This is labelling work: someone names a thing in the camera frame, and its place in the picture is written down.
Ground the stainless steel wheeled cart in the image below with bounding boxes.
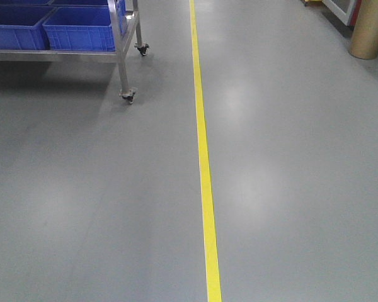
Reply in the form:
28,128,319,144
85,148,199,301
0,1,149,104

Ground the blue bin on cart right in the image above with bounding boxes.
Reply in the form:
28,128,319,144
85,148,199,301
43,4,115,52

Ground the blue bin on cart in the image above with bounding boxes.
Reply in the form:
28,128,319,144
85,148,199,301
43,4,115,52
0,4,55,50

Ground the blue bin on cart left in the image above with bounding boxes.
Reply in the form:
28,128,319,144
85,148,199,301
0,4,55,50

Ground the gold cylindrical planter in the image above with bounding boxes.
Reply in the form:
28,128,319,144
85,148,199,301
349,0,378,60

